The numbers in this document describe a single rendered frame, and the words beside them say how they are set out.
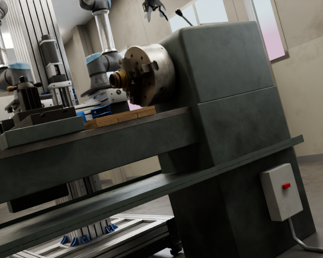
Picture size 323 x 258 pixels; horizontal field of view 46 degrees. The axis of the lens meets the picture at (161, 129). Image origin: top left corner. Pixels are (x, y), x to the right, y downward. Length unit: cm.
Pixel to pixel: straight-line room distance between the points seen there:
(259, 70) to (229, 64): 22
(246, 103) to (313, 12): 252
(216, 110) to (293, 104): 280
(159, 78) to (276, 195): 83
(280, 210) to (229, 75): 74
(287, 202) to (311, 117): 255
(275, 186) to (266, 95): 51
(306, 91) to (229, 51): 254
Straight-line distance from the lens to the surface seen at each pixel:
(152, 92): 188
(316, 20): 445
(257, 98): 215
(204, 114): 187
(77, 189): 249
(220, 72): 200
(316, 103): 451
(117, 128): 167
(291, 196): 213
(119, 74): 189
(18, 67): 236
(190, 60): 190
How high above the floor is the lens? 78
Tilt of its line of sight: level
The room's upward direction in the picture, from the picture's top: 15 degrees counter-clockwise
